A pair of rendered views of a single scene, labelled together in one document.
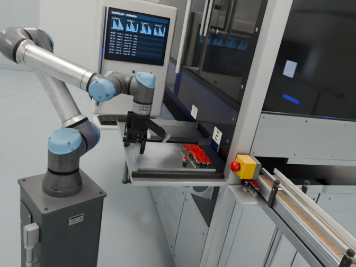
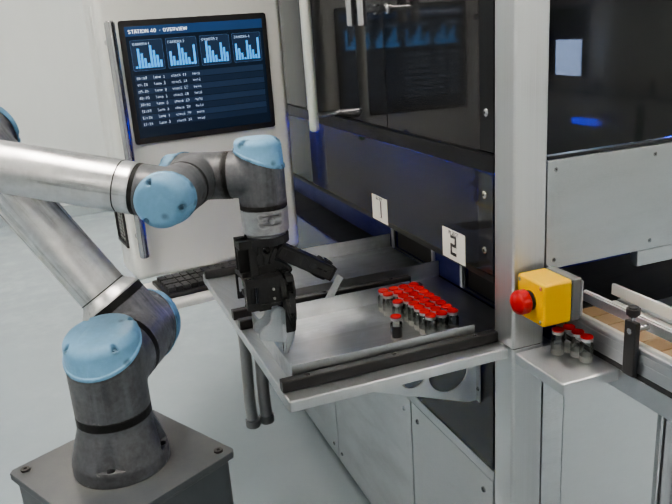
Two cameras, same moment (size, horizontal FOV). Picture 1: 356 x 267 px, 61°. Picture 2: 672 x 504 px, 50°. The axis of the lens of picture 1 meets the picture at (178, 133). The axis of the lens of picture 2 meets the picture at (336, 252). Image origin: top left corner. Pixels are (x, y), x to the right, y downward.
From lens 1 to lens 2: 0.08 m
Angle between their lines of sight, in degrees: 3
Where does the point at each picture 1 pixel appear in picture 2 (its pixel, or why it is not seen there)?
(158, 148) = (321, 312)
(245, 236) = (585, 467)
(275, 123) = (586, 175)
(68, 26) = (22, 107)
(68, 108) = (90, 269)
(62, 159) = (109, 391)
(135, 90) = (240, 182)
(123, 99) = (204, 228)
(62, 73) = (62, 185)
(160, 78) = not seen: hidden behind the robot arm
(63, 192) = (129, 471)
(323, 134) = not seen: outside the picture
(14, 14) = not seen: outside the picture
